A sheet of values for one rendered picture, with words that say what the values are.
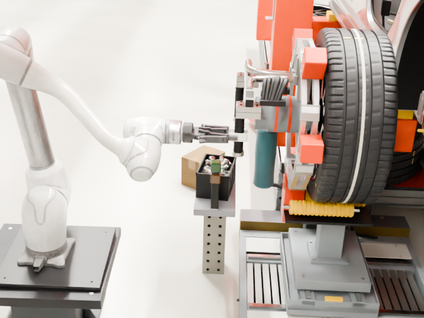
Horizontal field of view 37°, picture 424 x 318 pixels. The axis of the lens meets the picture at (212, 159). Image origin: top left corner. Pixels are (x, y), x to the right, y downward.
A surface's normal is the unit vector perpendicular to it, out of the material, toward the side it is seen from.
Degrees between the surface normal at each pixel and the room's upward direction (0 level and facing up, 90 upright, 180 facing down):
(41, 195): 8
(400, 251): 0
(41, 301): 90
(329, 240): 90
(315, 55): 35
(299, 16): 90
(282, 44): 90
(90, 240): 3
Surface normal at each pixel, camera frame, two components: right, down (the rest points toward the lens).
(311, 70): -0.05, 0.87
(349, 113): -0.03, 0.04
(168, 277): 0.03, -0.90
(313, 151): -0.04, 0.43
